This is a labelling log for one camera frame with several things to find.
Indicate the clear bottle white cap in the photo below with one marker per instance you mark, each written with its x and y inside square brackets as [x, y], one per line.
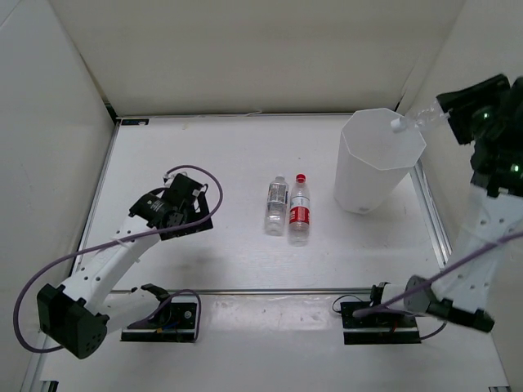
[420, 118]
[276, 207]

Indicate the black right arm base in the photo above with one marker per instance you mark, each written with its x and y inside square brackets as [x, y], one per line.
[394, 327]

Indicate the clear bottle red label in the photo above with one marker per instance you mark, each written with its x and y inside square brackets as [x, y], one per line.
[299, 212]

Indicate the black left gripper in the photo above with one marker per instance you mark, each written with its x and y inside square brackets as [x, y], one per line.
[200, 225]

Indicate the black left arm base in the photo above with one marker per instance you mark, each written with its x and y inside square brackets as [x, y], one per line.
[177, 319]

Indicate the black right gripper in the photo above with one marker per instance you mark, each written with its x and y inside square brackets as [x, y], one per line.
[488, 91]

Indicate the white octagonal plastic bin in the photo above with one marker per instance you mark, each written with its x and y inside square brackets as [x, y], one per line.
[374, 156]

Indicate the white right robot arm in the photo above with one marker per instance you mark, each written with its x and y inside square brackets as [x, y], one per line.
[458, 294]

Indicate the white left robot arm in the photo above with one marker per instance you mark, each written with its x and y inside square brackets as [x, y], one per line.
[80, 312]

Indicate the blue label sticker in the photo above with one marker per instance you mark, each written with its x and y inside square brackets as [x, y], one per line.
[135, 122]

